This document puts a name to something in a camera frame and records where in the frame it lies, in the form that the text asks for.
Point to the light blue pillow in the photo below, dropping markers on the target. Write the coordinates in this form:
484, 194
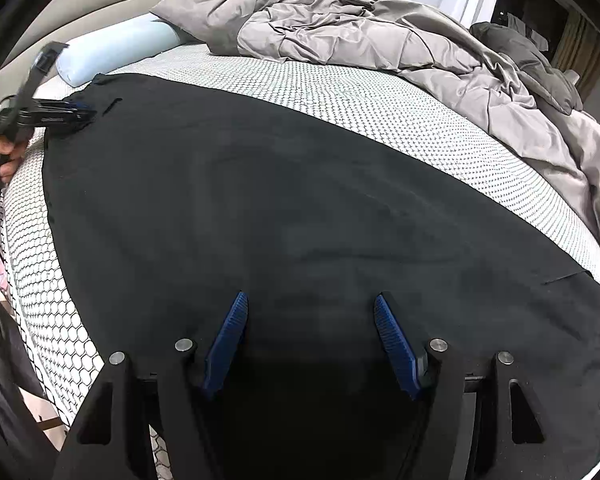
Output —
116, 46

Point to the person's left hand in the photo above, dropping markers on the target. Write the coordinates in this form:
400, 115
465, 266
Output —
14, 154

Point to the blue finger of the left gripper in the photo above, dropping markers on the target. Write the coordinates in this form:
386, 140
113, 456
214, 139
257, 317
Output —
66, 125
62, 108

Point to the black pants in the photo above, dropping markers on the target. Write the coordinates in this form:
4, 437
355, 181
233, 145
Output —
177, 197

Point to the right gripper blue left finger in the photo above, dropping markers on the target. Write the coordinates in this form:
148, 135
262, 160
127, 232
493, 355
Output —
109, 438

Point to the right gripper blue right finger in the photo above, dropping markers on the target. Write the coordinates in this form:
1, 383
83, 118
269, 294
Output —
473, 421

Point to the grey duvet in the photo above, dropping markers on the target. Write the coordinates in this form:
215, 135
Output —
426, 48

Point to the white patterned mattress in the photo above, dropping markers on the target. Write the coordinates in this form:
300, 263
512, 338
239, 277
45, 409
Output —
382, 107

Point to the dark grey pillow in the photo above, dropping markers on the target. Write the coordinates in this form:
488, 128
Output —
541, 79

